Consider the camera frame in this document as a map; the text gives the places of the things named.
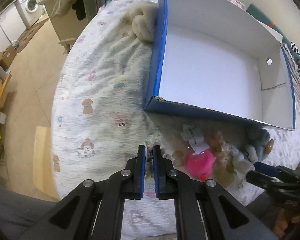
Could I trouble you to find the white fluffy plush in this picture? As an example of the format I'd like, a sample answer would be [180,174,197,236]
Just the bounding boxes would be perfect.
[231,145,258,176]

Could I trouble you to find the white cartoon print bedsheet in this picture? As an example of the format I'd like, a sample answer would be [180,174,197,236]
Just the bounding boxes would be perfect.
[50,0,300,238]

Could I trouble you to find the cream fluffy plush towel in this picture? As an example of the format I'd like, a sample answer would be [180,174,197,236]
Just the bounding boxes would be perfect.
[125,1,158,42]

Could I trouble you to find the white washing machine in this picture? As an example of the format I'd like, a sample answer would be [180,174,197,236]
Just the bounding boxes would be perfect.
[14,0,43,29]

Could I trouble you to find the beige frilly scrunchie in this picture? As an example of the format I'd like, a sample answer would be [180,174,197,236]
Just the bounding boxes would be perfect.
[143,133,162,178]

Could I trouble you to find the pink heart plush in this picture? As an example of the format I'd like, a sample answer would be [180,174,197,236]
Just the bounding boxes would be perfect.
[186,149,215,181]

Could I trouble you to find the green headboard cushion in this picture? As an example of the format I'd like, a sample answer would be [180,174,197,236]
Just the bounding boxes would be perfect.
[246,4,300,65]

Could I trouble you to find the cardboard box on floor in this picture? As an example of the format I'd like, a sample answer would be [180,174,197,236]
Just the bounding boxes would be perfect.
[0,46,17,70]

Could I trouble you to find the brown bear plush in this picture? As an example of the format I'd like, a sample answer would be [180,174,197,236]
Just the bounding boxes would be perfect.
[172,131,230,170]

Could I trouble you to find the clear bag with label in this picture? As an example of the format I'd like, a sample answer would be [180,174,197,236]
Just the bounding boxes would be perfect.
[181,124,210,154]

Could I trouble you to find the brown floor mat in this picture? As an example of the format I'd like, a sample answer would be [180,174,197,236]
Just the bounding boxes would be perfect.
[15,18,48,53]

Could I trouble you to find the blue and white cardboard box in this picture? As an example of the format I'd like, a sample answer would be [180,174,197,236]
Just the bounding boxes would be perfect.
[143,0,296,130]

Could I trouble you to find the white lower cabinets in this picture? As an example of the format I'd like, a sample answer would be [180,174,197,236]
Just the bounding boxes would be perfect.
[0,3,26,52]

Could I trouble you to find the light blue fluffy plush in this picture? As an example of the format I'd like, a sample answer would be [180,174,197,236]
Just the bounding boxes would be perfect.
[244,126,274,163]

